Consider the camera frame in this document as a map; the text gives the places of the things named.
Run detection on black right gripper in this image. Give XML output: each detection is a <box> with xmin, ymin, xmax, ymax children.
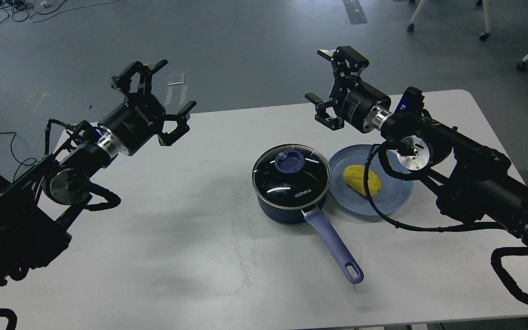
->
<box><xmin>305</xmin><ymin>46</ymin><xmax>391</xmax><ymax>133</ymax></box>

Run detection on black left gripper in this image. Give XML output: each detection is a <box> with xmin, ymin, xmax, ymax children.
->
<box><xmin>98</xmin><ymin>60</ymin><xmax>197</xmax><ymax>156</ymax></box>

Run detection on yellow potato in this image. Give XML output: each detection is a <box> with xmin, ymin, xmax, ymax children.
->
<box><xmin>342</xmin><ymin>165</ymin><xmax>383</xmax><ymax>197</ymax></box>

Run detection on glass lid with blue knob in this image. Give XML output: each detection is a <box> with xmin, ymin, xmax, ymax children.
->
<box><xmin>252</xmin><ymin>144</ymin><xmax>332</xmax><ymax>209</ymax></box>

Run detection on dark blue saucepan purple handle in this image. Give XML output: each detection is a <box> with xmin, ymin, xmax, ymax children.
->
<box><xmin>252</xmin><ymin>144</ymin><xmax>364</xmax><ymax>285</ymax></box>

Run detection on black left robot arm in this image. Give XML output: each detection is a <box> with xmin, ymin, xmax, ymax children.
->
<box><xmin>0</xmin><ymin>59</ymin><xmax>197</xmax><ymax>330</ymax></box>

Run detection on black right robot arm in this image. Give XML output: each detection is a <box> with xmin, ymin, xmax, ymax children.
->
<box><xmin>305</xmin><ymin>46</ymin><xmax>528</xmax><ymax>305</ymax></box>

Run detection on white chair legs with casters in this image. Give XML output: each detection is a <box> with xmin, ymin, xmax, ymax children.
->
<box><xmin>407</xmin><ymin>0</ymin><xmax>494</xmax><ymax>42</ymax></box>

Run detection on blue round plate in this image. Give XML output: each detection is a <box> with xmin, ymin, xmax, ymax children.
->
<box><xmin>329</xmin><ymin>144</ymin><xmax>413</xmax><ymax>216</ymax></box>

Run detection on black cables on floor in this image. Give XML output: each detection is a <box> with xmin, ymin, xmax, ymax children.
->
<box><xmin>0</xmin><ymin>0</ymin><xmax>120</xmax><ymax>29</ymax></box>

